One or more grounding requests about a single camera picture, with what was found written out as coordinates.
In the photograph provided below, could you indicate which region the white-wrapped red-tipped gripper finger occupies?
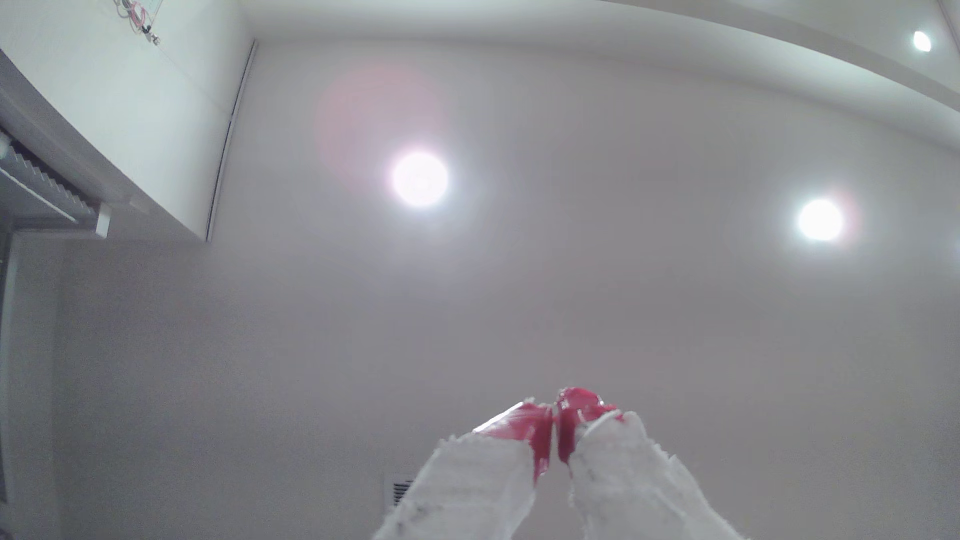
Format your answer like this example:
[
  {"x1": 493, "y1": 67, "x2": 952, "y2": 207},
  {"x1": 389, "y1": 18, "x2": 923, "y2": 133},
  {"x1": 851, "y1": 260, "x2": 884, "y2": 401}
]
[
  {"x1": 372, "y1": 401, "x2": 556, "y2": 540},
  {"x1": 556, "y1": 387, "x2": 744, "y2": 540}
]

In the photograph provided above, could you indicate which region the grey slatted air vent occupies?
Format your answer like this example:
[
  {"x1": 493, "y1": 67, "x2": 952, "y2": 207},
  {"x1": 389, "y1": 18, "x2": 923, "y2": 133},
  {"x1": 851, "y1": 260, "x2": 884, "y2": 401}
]
[{"x1": 0, "y1": 123, "x2": 114, "y2": 241}]

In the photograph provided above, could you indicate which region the small white wall grille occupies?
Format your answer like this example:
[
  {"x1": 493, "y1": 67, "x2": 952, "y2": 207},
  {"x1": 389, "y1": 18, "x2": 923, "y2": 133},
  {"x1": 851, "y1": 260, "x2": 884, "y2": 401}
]
[{"x1": 386, "y1": 476, "x2": 416, "y2": 511}]

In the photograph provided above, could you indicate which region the pink wired wall device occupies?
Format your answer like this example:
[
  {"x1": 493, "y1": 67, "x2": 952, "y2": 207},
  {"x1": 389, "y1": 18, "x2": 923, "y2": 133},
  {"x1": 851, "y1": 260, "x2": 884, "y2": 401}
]
[{"x1": 112, "y1": 0, "x2": 163, "y2": 46}]

